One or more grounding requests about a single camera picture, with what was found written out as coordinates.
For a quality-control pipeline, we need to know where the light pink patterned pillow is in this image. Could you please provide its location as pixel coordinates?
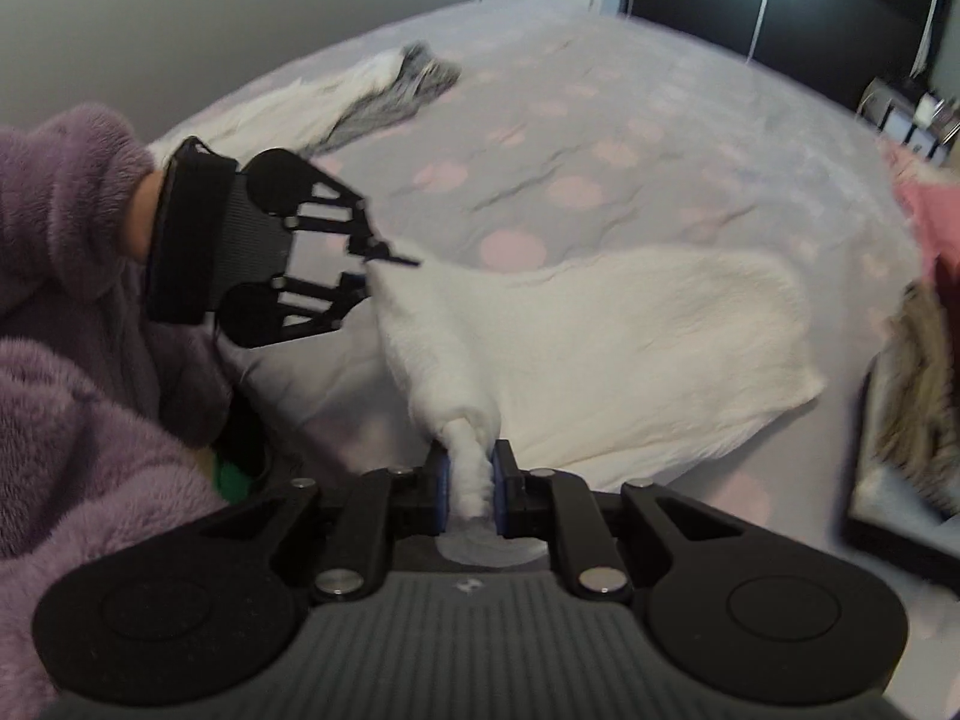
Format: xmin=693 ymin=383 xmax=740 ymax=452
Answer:
xmin=878 ymin=138 xmax=955 ymax=185

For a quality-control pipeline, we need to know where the white bedside table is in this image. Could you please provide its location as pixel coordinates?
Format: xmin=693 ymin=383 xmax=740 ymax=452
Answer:
xmin=854 ymin=78 xmax=958 ymax=166

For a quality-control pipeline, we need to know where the striped beige folded garment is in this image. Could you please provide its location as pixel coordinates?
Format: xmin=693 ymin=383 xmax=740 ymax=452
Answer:
xmin=877 ymin=281 xmax=958 ymax=517

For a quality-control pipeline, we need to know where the grey pink-dotted bed sheet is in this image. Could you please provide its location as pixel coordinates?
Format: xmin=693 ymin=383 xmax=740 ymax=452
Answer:
xmin=155 ymin=0 xmax=921 ymax=553

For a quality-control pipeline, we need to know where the white garment at bed edge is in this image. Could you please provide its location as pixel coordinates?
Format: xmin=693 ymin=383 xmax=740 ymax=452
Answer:
xmin=148 ymin=49 xmax=404 ymax=164

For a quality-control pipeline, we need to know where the white garment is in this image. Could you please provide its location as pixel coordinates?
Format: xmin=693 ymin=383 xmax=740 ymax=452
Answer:
xmin=366 ymin=245 xmax=825 ymax=523
xmin=148 ymin=49 xmax=404 ymax=164

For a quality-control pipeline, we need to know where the grey striped garment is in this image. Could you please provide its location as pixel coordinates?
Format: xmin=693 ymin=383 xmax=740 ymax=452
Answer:
xmin=299 ymin=41 xmax=462 ymax=158

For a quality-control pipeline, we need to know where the white cup on nightstand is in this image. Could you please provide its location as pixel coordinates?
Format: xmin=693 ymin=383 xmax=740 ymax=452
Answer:
xmin=913 ymin=94 xmax=940 ymax=128

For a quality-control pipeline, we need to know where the black sliding wardrobe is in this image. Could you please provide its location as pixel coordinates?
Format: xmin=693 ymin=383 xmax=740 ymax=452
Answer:
xmin=625 ymin=0 xmax=952 ymax=109

